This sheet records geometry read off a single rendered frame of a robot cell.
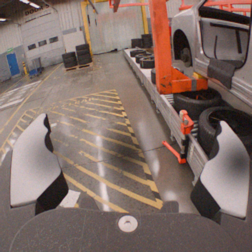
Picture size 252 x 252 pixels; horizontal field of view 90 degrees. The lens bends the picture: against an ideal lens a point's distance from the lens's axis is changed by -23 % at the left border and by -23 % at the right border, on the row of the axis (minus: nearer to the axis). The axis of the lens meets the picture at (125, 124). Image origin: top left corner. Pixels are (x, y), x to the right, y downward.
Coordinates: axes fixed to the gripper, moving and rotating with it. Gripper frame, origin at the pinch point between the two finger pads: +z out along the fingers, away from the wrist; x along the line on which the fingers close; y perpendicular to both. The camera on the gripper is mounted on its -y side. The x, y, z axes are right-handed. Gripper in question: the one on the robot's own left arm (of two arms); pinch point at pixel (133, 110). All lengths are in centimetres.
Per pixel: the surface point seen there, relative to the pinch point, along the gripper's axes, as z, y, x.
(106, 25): 1200, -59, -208
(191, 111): 151, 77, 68
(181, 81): 177, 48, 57
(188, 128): 103, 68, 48
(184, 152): 105, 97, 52
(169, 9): 1330, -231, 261
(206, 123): 106, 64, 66
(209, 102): 149, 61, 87
